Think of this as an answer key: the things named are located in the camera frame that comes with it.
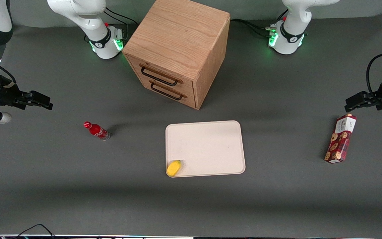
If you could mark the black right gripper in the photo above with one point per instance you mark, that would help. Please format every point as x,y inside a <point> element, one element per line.
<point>6,94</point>

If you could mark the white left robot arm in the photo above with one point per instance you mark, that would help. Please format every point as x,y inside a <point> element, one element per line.
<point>290,30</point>

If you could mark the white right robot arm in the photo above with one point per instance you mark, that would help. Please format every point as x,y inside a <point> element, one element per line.
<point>91,20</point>

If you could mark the red coke bottle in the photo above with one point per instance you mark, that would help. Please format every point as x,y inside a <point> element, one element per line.
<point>98,131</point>

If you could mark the cream rectangular tray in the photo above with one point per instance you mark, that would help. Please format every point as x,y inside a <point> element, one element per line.
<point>207,149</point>

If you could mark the red tartan cookie box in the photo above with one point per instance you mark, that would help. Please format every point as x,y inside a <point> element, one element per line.
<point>340,139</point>

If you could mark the wooden drawer front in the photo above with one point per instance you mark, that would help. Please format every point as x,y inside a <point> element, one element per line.
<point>134,64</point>
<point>144,83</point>

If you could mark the yellow lemon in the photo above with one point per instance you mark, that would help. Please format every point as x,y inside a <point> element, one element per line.
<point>173,168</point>

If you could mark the wooden drawer cabinet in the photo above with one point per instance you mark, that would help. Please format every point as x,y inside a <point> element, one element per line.
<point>177,36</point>

